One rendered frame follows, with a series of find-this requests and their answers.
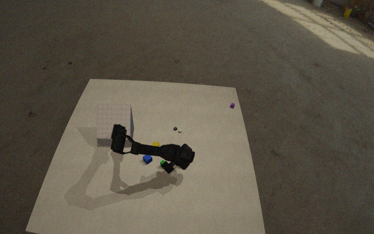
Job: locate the blue block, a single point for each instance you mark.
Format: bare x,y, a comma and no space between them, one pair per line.
147,159

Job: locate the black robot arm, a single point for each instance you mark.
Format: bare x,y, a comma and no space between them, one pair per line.
170,152

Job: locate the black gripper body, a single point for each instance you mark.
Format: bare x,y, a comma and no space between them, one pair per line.
169,167

